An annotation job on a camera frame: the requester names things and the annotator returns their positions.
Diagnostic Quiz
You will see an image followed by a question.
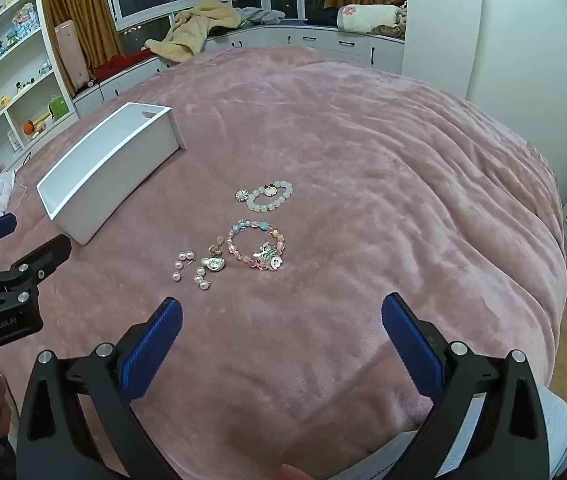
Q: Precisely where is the white headboard panel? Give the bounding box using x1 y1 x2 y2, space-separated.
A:
36 102 187 246

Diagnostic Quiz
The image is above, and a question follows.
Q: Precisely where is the small silver object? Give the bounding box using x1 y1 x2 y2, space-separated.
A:
246 180 295 212

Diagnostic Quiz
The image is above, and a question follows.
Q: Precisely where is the white window seat cabinet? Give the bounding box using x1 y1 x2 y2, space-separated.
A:
73 25 407 116

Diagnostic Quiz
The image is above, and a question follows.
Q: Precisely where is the red cloth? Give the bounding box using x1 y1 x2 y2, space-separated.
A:
90 50 156 83

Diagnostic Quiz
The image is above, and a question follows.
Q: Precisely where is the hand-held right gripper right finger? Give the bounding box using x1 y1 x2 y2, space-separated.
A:
381 292 549 480

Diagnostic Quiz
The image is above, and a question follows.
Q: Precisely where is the yellow blanket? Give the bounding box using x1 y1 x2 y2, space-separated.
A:
144 0 241 66

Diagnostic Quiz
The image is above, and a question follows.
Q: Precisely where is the colourful bead bracelet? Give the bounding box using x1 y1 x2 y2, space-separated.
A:
227 219 285 272

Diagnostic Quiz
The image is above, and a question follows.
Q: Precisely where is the orange toy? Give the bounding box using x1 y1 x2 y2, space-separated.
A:
22 119 54 137

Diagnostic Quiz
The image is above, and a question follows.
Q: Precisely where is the grey clothing heap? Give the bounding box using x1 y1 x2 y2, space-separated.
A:
236 6 288 26

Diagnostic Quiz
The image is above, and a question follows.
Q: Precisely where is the person's right hand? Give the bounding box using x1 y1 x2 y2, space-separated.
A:
268 464 310 480

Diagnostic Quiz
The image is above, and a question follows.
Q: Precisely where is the flower print pillow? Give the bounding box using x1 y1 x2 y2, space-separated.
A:
337 4 404 36

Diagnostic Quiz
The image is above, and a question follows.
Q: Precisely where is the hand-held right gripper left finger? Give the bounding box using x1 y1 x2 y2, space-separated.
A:
16 296 184 480

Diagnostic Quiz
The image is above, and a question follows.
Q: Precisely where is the pink suitcase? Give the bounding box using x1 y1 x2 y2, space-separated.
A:
54 20 91 96

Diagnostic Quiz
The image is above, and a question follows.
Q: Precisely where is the pink plush blanket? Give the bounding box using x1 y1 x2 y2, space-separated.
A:
0 45 567 480

